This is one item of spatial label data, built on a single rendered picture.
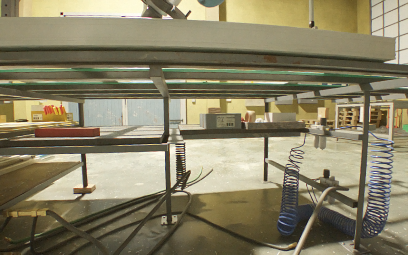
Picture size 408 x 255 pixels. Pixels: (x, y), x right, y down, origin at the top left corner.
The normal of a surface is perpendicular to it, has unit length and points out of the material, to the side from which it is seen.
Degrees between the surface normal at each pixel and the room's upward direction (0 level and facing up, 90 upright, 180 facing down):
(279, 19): 90
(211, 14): 90
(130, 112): 90
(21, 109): 90
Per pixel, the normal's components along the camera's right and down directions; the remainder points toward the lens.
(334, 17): 0.15, 0.07
